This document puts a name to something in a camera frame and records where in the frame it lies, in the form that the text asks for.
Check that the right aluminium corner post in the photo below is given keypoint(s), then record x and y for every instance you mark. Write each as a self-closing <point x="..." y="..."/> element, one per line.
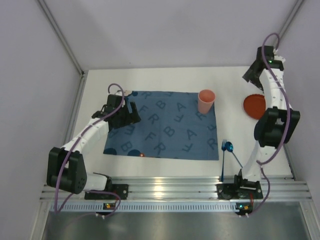
<point x="278" y="36"/>

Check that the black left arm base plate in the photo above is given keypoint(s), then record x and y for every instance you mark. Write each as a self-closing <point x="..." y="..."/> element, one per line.
<point x="121" y="190"/>

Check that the red plastic plate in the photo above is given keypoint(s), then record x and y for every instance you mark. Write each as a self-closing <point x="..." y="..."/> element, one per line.
<point x="254" y="106"/>

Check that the blue letter-print placemat cloth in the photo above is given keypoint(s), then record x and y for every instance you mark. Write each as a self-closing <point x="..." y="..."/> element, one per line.
<point x="171" y="127"/>

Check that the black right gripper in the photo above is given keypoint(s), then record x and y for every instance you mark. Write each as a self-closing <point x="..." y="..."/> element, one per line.
<point x="251" y="75"/>

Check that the left aluminium corner post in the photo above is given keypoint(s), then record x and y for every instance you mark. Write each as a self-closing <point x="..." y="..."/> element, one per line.
<point x="58" y="32"/>

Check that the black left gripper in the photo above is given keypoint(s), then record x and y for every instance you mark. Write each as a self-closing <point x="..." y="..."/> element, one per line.
<point x="132" y="113"/>

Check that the blue metal spoon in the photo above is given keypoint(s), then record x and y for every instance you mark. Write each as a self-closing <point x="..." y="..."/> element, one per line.
<point x="230" y="148"/>

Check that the pink plastic cup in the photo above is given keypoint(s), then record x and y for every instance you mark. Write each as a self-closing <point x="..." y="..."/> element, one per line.
<point x="206" y="100"/>

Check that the perforated grey cable duct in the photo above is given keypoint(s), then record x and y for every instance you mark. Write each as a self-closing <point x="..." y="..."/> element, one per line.
<point x="134" y="207"/>

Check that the aluminium corner post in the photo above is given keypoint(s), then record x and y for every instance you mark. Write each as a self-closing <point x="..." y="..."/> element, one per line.
<point x="278" y="36"/>
<point x="58" y="32"/>

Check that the blue metal fork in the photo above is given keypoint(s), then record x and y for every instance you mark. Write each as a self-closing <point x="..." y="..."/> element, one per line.
<point x="223" y="148"/>

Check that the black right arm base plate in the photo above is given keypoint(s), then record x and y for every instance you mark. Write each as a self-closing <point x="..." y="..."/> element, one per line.
<point x="239" y="189"/>

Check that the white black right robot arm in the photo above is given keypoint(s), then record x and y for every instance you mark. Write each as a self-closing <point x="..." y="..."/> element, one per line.
<point x="279" y="120"/>

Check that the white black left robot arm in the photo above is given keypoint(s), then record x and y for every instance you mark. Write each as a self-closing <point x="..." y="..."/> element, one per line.
<point x="66" y="169"/>

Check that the aluminium rail frame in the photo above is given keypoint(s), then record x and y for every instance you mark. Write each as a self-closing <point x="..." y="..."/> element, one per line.
<point x="172" y="179"/>

